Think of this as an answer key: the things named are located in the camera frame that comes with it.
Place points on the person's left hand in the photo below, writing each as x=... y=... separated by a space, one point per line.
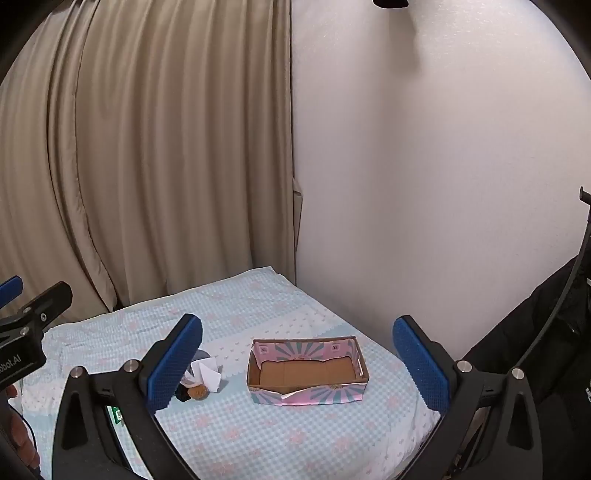
x=23 y=434

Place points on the brown round object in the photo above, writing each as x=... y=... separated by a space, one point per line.
x=199 y=392

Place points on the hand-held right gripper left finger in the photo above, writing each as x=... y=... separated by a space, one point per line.
x=175 y=364

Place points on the beige curtain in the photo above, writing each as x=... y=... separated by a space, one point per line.
x=147 y=152

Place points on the black wall fixture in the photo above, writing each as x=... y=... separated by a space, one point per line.
x=390 y=2

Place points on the green small packet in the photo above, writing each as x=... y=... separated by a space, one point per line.
x=116 y=413

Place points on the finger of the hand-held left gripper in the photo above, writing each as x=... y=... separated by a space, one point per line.
x=11 y=288
x=51 y=302

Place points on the printed cardboard box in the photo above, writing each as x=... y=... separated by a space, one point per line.
x=295 y=371

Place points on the white textured cloth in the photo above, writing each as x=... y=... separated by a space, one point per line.
x=207 y=373

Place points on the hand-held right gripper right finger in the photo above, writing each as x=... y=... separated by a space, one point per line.
x=420 y=369

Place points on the blue checkered blanket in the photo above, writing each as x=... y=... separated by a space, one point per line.
x=286 y=424

